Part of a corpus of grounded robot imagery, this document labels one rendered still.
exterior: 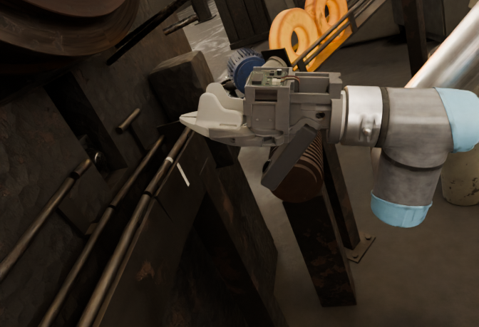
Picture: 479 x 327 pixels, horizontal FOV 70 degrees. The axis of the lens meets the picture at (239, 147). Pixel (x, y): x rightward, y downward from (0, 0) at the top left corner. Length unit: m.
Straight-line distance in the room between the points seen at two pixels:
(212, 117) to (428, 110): 0.25
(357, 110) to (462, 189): 0.92
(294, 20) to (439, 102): 0.51
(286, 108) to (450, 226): 0.95
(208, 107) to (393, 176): 0.25
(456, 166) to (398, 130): 0.83
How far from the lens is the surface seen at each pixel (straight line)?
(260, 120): 0.43
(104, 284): 0.38
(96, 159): 0.55
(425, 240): 1.25
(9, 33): 0.36
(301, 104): 0.44
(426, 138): 0.45
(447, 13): 2.50
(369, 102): 0.43
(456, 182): 1.30
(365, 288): 1.15
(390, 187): 0.49
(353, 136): 0.43
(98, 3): 0.45
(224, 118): 0.45
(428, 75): 0.57
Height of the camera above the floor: 0.91
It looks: 26 degrees down
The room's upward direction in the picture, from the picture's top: 23 degrees counter-clockwise
